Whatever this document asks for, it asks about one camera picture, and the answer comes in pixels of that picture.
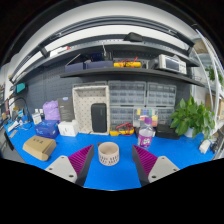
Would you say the black flat case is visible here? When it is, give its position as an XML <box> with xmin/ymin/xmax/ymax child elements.
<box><xmin>156</xmin><ymin>124</ymin><xmax>180</xmax><ymax>140</ymax></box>

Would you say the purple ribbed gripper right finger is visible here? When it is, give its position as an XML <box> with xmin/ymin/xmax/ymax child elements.
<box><xmin>132</xmin><ymin>145</ymin><xmax>179</xmax><ymax>186</ymax></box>

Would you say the white shelving rack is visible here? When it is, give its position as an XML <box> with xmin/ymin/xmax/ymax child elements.
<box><xmin>194</xmin><ymin>30</ymin><xmax>224</xmax><ymax>133</ymax></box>

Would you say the purple plastic bag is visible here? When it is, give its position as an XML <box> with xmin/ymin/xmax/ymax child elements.
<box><xmin>43</xmin><ymin>100</ymin><xmax>60</xmax><ymax>120</ymax></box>

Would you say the oscilloscope on shelf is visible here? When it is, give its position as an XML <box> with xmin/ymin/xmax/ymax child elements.
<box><xmin>158</xmin><ymin>54</ymin><xmax>187</xmax><ymax>74</ymax></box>

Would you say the white power adapter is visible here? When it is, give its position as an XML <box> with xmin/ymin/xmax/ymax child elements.
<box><xmin>199</xmin><ymin>140</ymin><xmax>211</xmax><ymax>154</ymax></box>

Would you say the grey drawer cabinet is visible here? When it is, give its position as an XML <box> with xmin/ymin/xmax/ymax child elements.
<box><xmin>146</xmin><ymin>82</ymin><xmax>176</xmax><ymax>107</ymax></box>
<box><xmin>108</xmin><ymin>81</ymin><xmax>146</xmax><ymax>105</ymax></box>

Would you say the black rectangular speaker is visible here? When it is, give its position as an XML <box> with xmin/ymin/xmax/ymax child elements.
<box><xmin>91</xmin><ymin>103</ymin><xmax>107</xmax><ymax>133</ymax></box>

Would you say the yellow red multimeter on table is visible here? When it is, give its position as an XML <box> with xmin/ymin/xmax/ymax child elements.
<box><xmin>109</xmin><ymin>122</ymin><xmax>134</xmax><ymax>136</ymax></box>

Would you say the beige perforated cup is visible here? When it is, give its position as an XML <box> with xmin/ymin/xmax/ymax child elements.
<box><xmin>97</xmin><ymin>142</ymin><xmax>119</xmax><ymax>166</ymax></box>

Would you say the plastic water bottle purple label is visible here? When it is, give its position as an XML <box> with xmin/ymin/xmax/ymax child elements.
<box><xmin>137</xmin><ymin>117</ymin><xmax>155</xmax><ymax>148</ymax></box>

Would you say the white small box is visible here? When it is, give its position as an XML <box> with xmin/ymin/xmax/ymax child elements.
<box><xmin>58</xmin><ymin>120</ymin><xmax>79</xmax><ymax>137</ymax></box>

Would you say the dark blue box on shelf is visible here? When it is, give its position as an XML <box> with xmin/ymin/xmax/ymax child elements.
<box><xmin>86</xmin><ymin>61</ymin><xmax>113</xmax><ymax>69</ymax></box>

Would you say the yellow tool on shelf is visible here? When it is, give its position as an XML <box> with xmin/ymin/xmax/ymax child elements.
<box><xmin>113</xmin><ymin>58</ymin><xmax>142</xmax><ymax>68</ymax></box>

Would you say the brown cardboard box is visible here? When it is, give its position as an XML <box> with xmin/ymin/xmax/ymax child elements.
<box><xmin>23</xmin><ymin>135</ymin><xmax>56</xmax><ymax>161</ymax></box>

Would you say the dark grey flat box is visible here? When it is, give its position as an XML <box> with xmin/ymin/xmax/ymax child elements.
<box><xmin>57</xmin><ymin>97</ymin><xmax>75</xmax><ymax>122</ymax></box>

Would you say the dark metal shelf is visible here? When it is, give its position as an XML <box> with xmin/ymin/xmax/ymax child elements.
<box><xmin>60</xmin><ymin>67</ymin><xmax>203</xmax><ymax>87</ymax></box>

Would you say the green potted plant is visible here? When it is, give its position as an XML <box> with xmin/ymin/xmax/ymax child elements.
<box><xmin>170</xmin><ymin>97</ymin><xmax>215</xmax><ymax>139</ymax></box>

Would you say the grey drawer cabinet left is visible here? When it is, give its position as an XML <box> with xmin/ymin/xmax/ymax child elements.
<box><xmin>108</xmin><ymin>81</ymin><xmax>146</xmax><ymax>105</ymax></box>

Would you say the parts organiser with coloured items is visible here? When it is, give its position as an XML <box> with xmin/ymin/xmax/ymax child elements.
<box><xmin>133</xmin><ymin>107</ymin><xmax>158</xmax><ymax>127</ymax></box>

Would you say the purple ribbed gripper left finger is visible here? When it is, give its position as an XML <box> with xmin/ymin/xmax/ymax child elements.
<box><xmin>46</xmin><ymin>145</ymin><xmax>94</xmax><ymax>186</ymax></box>

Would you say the white pegboard tray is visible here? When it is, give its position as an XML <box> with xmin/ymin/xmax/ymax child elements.
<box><xmin>72</xmin><ymin>85</ymin><xmax>110</xmax><ymax>135</ymax></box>

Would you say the grey drawer cabinet right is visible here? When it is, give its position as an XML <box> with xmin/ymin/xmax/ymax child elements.
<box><xmin>146</xmin><ymin>82</ymin><xmax>176</xmax><ymax>107</ymax></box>

